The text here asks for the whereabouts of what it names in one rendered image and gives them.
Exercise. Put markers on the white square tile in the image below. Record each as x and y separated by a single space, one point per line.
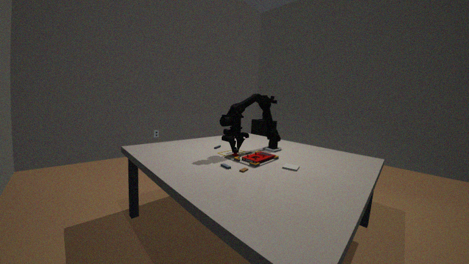
291 167

